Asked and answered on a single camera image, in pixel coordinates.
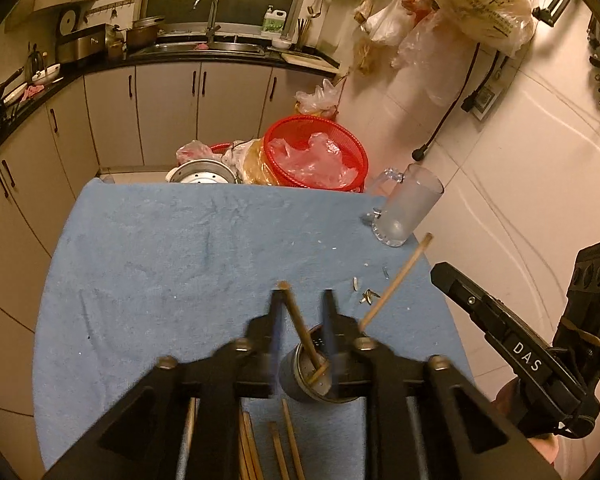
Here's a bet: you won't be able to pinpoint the copper cooking pot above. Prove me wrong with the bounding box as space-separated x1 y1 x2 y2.
125 16 165 51

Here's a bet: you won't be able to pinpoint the chrome faucet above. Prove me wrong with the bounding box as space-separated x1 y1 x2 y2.
194 0 222 43

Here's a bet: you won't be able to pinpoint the crumpled pink plastic bag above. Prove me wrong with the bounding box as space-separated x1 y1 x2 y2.
176 140 216 163

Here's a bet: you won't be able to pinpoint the perforated metal chopstick holder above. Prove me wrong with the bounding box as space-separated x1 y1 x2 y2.
278 325 376 404

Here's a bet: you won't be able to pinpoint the hanging white plastic bag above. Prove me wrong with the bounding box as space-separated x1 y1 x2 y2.
362 0 411 43

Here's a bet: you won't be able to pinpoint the black power cable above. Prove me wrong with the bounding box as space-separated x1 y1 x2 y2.
412 42 482 161

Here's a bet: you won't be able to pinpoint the pink plastic bag in basket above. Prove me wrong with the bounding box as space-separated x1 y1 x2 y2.
270 132 361 188

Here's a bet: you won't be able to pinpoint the large red plastic basket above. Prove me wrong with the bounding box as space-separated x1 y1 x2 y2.
262 115 370 193

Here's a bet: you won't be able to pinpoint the metal steamer pot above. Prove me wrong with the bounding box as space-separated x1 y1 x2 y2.
166 158 238 186

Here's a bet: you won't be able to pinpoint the person's right hand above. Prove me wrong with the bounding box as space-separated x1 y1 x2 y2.
494 379 562 467

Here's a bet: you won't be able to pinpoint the small wall hook rail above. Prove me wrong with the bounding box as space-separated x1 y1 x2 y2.
85 2 133 23

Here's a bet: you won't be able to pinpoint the blue towel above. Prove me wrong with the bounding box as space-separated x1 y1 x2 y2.
32 177 473 480

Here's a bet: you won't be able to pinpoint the stainless steel sink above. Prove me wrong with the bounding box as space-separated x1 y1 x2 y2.
130 40 266 58

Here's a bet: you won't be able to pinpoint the hanging clear plastic bags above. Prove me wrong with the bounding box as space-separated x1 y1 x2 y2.
392 10 481 106

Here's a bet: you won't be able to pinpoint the white bowl with utensil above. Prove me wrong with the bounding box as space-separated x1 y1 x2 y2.
31 62 62 86

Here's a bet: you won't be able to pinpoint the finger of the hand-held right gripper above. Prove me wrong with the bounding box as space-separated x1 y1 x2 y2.
430 262 512 342

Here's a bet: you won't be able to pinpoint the white plastic bag with food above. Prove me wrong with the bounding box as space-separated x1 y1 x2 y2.
294 78 341 118

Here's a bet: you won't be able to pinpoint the seed shells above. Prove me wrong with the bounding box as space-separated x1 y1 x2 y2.
351 276 381 306

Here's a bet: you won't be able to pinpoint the brown jar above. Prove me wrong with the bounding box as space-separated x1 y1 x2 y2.
105 24 126 57

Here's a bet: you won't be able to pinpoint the bagged flatbread stack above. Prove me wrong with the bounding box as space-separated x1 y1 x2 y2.
222 137 276 187

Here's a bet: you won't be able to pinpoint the clear glass mug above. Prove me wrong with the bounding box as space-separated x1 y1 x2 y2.
362 163 446 248

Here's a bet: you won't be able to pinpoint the white detergent bottle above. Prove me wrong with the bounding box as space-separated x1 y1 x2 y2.
261 5 286 36

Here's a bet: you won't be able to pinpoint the black kitchen countertop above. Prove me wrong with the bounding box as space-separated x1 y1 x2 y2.
0 42 341 161

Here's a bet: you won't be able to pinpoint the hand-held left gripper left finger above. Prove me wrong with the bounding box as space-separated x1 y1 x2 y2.
44 287 286 480

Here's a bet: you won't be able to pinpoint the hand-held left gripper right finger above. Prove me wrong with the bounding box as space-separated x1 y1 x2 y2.
321 287 561 480

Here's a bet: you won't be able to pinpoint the beige lower kitchen cabinets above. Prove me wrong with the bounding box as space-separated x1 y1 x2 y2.
0 57 338 418

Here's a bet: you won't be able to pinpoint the hanging brown mesh bag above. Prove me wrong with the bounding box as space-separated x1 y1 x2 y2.
352 42 377 77

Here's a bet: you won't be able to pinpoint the black kettle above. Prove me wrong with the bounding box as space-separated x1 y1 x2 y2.
25 42 48 79

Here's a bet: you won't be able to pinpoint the wall socket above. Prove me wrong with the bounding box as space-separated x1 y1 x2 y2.
461 85 501 121

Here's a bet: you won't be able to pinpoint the steel bread maker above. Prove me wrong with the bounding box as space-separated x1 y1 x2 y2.
55 24 108 63

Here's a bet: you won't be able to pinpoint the round wall scale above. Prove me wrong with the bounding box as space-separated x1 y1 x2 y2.
59 6 83 34

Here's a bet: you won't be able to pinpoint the wooden cutting board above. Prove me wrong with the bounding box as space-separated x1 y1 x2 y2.
282 50 341 74

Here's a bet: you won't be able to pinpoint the white plate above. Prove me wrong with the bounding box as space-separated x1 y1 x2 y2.
2 82 28 106

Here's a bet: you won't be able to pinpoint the hanging bag with round flatbread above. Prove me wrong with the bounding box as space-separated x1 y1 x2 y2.
420 0 538 56

